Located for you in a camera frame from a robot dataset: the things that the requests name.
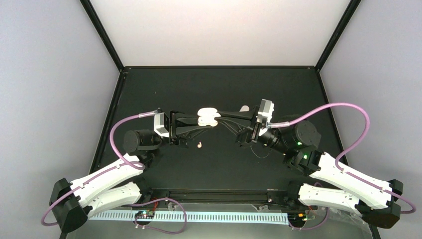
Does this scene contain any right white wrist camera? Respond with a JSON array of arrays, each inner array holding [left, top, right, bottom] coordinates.
[[256, 99, 274, 136]]

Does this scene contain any small circuit board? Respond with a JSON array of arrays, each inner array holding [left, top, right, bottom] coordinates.
[[288, 213, 308, 221], [134, 210, 155, 221]]

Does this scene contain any small circuit board left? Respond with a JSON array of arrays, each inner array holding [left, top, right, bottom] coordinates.
[[134, 210, 155, 221]]

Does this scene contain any black front rail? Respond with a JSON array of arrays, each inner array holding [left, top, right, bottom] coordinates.
[[146, 188, 288, 204]]

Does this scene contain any black frame post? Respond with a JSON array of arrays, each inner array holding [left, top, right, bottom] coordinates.
[[315, 0, 361, 73], [80, 0, 124, 72]]

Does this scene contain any purple cable front left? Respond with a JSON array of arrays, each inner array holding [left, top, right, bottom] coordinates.
[[133, 198, 188, 236]]

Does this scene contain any small circuit board right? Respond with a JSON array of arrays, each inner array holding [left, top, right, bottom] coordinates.
[[288, 213, 308, 221]]

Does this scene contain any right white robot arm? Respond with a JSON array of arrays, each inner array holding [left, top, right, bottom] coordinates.
[[211, 100, 403, 229]]

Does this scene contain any purple cable front right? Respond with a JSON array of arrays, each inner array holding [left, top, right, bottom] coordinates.
[[288, 183, 330, 232]]

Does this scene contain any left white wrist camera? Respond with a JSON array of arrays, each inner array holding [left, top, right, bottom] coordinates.
[[154, 112, 170, 138]]

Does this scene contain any left black frame post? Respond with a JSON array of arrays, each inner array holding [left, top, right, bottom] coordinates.
[[80, 0, 124, 72]]

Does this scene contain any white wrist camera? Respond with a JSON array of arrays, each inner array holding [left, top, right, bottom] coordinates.
[[256, 99, 274, 136], [154, 112, 170, 138]]

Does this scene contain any purple cable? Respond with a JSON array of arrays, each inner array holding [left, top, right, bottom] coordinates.
[[133, 198, 188, 236], [267, 102, 417, 215], [288, 183, 330, 232], [40, 111, 159, 227]]

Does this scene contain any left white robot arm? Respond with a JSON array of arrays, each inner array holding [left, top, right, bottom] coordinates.
[[41, 109, 217, 234]]

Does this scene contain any beige square charging case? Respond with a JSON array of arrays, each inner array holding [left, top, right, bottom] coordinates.
[[197, 108, 221, 127]]

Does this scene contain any right black frame post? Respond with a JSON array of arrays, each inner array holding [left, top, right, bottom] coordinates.
[[315, 0, 361, 73]]

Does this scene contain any white perforated cable tray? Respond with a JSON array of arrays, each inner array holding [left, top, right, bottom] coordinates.
[[90, 210, 289, 225]]

